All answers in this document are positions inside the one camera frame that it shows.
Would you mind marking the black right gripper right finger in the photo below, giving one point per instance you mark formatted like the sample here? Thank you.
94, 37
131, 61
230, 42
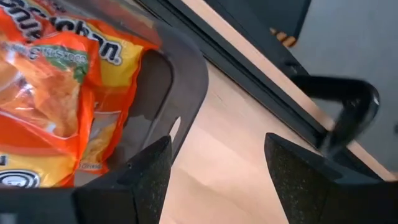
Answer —
298, 186

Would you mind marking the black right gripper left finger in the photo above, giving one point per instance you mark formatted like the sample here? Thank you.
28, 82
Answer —
140, 193

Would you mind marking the smoky dark plastic bin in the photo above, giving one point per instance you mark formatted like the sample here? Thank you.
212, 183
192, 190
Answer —
186, 77

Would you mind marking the orange Maruchan noodle pack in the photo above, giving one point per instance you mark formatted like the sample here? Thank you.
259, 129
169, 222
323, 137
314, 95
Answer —
130, 62
46, 93

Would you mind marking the black hazard-striped floor mat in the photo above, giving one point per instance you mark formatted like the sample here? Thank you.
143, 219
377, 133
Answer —
248, 15

